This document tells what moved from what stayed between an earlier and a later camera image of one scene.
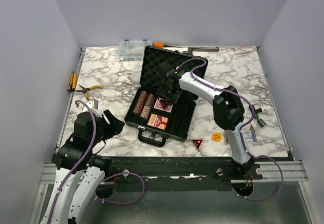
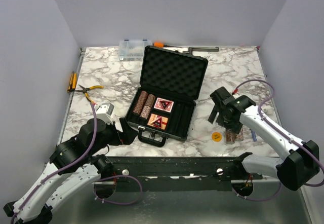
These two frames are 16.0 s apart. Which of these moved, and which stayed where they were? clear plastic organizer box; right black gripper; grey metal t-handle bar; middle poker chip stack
Moved: right black gripper
Stayed: grey metal t-handle bar; clear plastic organizer box; middle poker chip stack
